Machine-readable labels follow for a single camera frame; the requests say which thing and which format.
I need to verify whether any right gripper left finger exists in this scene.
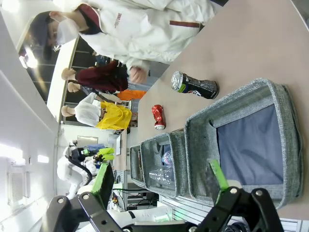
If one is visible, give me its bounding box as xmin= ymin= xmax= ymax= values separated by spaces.
xmin=42 ymin=162 xmax=121 ymax=232

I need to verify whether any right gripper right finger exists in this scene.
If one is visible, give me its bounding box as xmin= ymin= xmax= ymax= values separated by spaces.
xmin=197 ymin=159 xmax=285 ymax=232

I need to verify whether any red crushed can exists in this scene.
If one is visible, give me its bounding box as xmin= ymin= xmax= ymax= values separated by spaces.
xmin=151 ymin=104 xmax=167 ymax=131

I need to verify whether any black crushed drink can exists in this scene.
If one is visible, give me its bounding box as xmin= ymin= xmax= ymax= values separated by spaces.
xmin=171 ymin=71 xmax=220 ymax=100

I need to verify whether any person's right forearm white sleeve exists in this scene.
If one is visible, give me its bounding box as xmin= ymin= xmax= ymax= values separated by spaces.
xmin=119 ymin=50 xmax=152 ymax=72

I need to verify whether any grey fabric basket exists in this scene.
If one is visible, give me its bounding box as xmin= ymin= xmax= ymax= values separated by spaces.
xmin=140 ymin=131 xmax=191 ymax=199
xmin=184 ymin=77 xmax=304 ymax=210
xmin=129 ymin=144 xmax=148 ymax=188

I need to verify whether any person's right hand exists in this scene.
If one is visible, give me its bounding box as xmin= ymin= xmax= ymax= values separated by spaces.
xmin=129 ymin=66 xmax=147 ymax=83

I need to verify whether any white slotted side panel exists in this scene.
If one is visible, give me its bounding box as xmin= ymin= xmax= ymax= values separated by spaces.
xmin=158 ymin=195 xmax=218 ymax=219

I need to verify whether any labelled clear plastic bottle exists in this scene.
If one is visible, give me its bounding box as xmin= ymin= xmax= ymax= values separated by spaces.
xmin=162 ymin=149 xmax=174 ymax=167

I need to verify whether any mannequin in white yellow clothes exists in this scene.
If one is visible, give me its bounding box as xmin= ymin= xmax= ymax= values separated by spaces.
xmin=61 ymin=93 xmax=133 ymax=130

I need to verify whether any ceiling air conditioner unit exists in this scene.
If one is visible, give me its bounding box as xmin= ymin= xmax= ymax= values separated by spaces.
xmin=6 ymin=166 xmax=31 ymax=206

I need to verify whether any mannequin with orange garment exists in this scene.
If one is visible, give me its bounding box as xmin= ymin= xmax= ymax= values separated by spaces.
xmin=67 ymin=82 xmax=147 ymax=102

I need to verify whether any person in white jacket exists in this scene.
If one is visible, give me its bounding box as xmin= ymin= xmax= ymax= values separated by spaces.
xmin=28 ymin=0 xmax=218 ymax=73

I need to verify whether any white face mask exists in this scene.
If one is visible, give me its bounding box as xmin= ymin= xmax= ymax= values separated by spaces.
xmin=55 ymin=18 xmax=79 ymax=45

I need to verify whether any dark cap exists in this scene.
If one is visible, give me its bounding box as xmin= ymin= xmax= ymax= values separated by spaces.
xmin=28 ymin=11 xmax=53 ymax=61

